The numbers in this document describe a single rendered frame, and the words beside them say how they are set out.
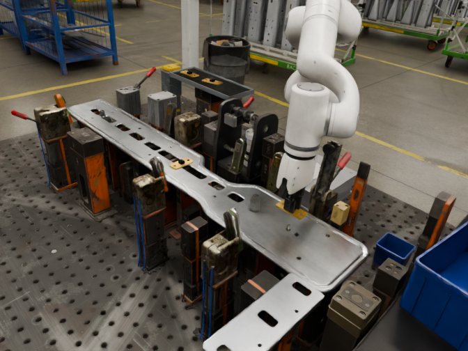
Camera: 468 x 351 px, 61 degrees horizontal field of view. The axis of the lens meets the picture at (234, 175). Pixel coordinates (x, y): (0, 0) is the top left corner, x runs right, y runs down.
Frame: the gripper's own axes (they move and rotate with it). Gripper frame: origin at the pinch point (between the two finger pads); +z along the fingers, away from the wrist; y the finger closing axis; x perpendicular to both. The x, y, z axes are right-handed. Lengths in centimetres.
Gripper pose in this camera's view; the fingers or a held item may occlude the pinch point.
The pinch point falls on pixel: (292, 203)
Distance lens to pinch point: 104.8
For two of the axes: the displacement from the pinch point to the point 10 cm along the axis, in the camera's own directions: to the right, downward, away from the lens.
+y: -7.1, 3.5, -6.2
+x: 7.1, 4.0, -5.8
